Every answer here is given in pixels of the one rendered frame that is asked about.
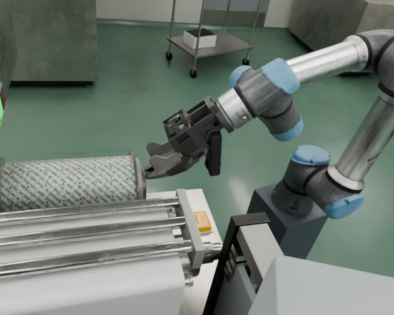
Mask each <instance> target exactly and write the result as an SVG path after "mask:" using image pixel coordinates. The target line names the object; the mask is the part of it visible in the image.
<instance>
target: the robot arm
mask: <svg viewBox="0 0 394 315"><path fill-rule="evenodd" d="M362 70H368V71H372V72H374V73H376V74H377V75H379V76H381V77H382V79H381V80H380V82H379V83H378V86H377V89H378V92H379V95H378V97H377V98H376V100H375V102H374V103H373V105H372V107H371V108H370V110H369V111H368V113H367V115H366V116H365V118H364V120H363V121H362V123H361V124H360V126H359V128H358V129H357V131H356V133H355V134H354V136H353V137H352V139H351V141H350V142H349V144H348V145H347V147H346V149H345V150H344V152H343V154H342V155H341V157H340V158H339V160H338V162H337V163H336V164H331V165H329V162H330V155H329V154H328V153H327V152H326V151H325V150H324V149H322V148H320V147H317V146H311V145H302V146H298V147H297V148H296V149H295V150H294V151H293V154H292V155H291V157H290V161H289V163H288V167H287V169H286V171H285V175H284V176H283V179H282V180H281V181H280V182H279V183H278V184H277V185H276V186H275V187H274V189H273V192H272V194H271V200H272V201H273V204H274V205H275V206H276V207H277V208H278V209H279V210H280V211H282V212H283V213H285V214H288V215H290V216H296V217H302V216H306V215H308V214H309V213H310V212H311V210H312V209H313V206H314V202H315V203H316V204H317V205H318V206H319V207H320V208H321V209H322V211H323V212H324V213H325V214H326V215H327V216H328V217H330V218H331V219H341V218H344V217H346V216H348V215H350V214H351V213H353V212H355V211H356V210H357V209H358V208H359V207H360V206H361V205H362V204H363V203H364V201H365V198H364V196H363V195H362V194H361V191H362V190H363V188H364V187H365V182H364V180H363V178H364V177H365V176H366V174H367V173H368V171H369V170H370V168H371V167H372V166H373V164H374V163H375V161H376V160H377V158H378V157H379V155H380V154H381V152H382V151H383V150H384V148H385V146H386V145H387V144H388V142H389V141H390V139H391V138H392V136H393V135H394V29H379V30H373V31H366V32H361V33H358V34H354V35H351V36H348V37H346V38H345V39H344V41H343V42H341V43H339V44H336V45H333V46H330V47H326V48H323V49H320V50H317V51H314V52H311V53H308V54H304V55H302V56H298V57H295V58H293V59H289V60H286V61H285V60H284V59H282V58H278V59H275V60H274V61H271V62H269V63H268V64H266V65H265V66H262V67H260V69H258V70H255V69H254V68H252V67H250V66H240V67H238V68H236V69H235V70H234V71H233V72H232V74H231V76H230V79H229V86H230V90H228V91H226V92H225V93H224V94H222V95H221V96H219V97H218V98H217V102H216V101H213V100H212V98H211V97H210V95H209V96H207V97H205V98H204V99H203V100H201V101H200V102H198V103H197V104H195V105H194V106H193V107H191V108H189V109H188V110H187V111H185V110H184V108H183V107H182V108H181V109H180V110H179V111H177V112H175V113H174V114H172V115H171V116H170V117H168V118H167V119H165V120H164V121H163V123H164V129H165V131H166V135H167V137H168V141H167V142H165V143H164V144H158V143H155V142H151V143H149V144H148V145H147V146H146V149H147V151H148V152H149V155H150V156H151V158H150V160H149V164H148V165H147V166H146V168H145V169H144V171H151V172H150V173H149V174H147V175H146V176H145V177H146V179H158V178H165V177H167V176H174V175H176V174H179V173H183V172H185V171H187V170H188V169H189V168H191V167H192V166H193V165H194V164H196V163H197V162H199V161H200V159H201V158H202V157H203V156H204V155H206V159H205V167H206V168H207V170H208V172H209V174H210V176H217V175H220V171H221V144H222V135H221V132H220V130H221V129H222V128H225V129H226V130H227V132H228V133H231V132H233V131H234V130H235V129H234V128H236V129H239V128H240V127H242V126H243V125H245V124H246V123H248V122H249V121H251V120H252V119H254V118H255V117H258V118H259V119H260V120H261V121H262V122H263V123H264V124H265V126H266V127H267V128H268V130H269V132H270V134H272V135H273V137H274V138H275V139H277V140H279V141H291V140H292V139H294V138H296V137H297V136H298V135H299V134H300V133H301V132H302V129H303V120H302V118H301V113H300V112H299V110H298V108H297V106H296V104H295V102H294V100H293V98H292V96H291V95H292V94H293V93H294V92H295V91H296V90H298V89H299V88H301V87H303V86H307V85H309V84H312V83H315V82H318V81H321V80H324V79H327V78H330V77H332V76H336V75H338V74H341V73H344V72H347V71H353V72H358V71H362ZM177 114H179V115H178V116H176V117H175V118H174V119H172V120H171V121H168V120H169V119H171V118H172V117H174V116H175V115H177ZM179 153H181V154H182V157H181V156H180V154H179Z"/></svg>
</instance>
